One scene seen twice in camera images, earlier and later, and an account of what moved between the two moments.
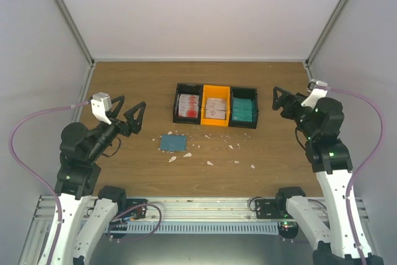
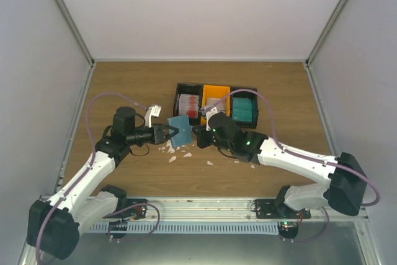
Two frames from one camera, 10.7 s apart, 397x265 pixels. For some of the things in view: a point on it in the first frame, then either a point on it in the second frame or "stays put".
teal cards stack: x=242 y=110 stays put
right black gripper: x=293 y=101 to x=199 y=130
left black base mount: x=119 y=196 stays put
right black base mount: x=276 y=208 stays put
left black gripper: x=123 y=127 to x=159 y=137
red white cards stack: x=188 y=105 stays put
